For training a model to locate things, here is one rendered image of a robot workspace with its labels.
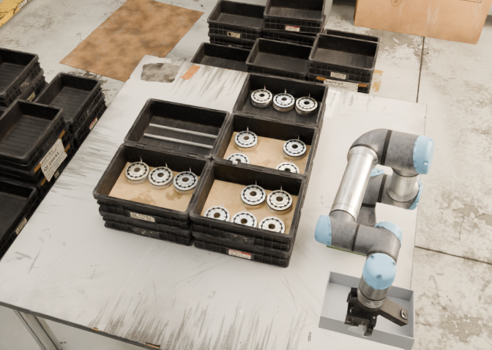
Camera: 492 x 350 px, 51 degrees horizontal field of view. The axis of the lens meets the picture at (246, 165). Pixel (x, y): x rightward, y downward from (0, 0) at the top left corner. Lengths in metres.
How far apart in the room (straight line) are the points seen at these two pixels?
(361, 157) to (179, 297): 0.91
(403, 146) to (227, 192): 0.83
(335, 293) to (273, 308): 0.36
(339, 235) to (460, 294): 1.74
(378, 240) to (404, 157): 0.36
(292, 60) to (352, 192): 2.20
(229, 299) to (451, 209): 1.76
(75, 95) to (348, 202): 2.36
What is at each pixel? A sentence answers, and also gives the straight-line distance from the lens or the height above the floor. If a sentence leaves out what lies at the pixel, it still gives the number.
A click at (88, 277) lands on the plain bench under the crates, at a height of 0.70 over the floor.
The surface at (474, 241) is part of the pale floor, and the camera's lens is 3.27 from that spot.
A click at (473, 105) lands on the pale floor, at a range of 4.11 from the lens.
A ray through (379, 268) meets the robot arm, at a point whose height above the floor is 1.42.
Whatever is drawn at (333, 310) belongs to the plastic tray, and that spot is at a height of 1.02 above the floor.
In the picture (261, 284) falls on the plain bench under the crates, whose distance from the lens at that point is 2.07.
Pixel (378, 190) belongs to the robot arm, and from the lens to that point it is 2.04.
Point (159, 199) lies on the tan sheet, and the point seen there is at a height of 0.83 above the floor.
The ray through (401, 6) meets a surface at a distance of 4.63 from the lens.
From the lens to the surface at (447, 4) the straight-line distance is 4.64.
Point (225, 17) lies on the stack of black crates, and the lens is 4.01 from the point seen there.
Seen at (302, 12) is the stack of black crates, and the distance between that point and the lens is 3.85.
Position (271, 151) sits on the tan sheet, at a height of 0.83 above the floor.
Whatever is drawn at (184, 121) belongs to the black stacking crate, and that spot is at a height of 0.83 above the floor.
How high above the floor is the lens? 2.51
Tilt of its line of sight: 48 degrees down
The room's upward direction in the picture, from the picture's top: 1 degrees counter-clockwise
